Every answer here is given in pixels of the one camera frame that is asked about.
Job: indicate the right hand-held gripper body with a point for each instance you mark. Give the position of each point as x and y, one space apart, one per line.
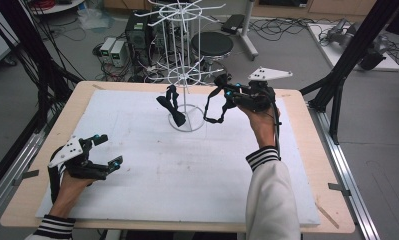
257 96

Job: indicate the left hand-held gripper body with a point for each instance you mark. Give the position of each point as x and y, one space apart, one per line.
68 151

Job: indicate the black bow tie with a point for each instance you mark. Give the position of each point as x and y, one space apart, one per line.
172 105
222 80

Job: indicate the person's right hand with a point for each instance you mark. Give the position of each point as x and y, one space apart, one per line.
262 125

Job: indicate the person's left hand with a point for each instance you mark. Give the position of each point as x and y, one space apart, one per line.
70 193

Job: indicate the white foam mat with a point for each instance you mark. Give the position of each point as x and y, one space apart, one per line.
153 166

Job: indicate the black round stool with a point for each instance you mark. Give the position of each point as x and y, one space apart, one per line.
212 45

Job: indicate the black flat box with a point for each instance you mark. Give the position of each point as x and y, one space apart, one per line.
233 23

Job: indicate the white floor platform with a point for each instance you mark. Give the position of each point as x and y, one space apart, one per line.
333 55

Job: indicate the grey power supply unit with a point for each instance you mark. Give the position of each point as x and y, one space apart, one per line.
119 53
107 47

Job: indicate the black computer tower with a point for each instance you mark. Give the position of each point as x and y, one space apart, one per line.
138 33

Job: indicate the clear plastic bag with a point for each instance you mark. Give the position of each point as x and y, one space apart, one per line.
93 18

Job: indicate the thin wooden stick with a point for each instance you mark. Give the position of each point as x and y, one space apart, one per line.
327 215

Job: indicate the round white table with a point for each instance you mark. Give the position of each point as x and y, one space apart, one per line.
55 6

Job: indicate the metal bracket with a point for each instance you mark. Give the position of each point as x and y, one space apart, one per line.
27 175
338 188

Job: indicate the aluminium rail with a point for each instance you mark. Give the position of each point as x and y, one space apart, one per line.
340 160
17 163

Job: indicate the white stand post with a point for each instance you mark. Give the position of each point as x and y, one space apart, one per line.
247 30

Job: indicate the black metal frame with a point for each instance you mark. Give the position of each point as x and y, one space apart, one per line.
23 43
353 56

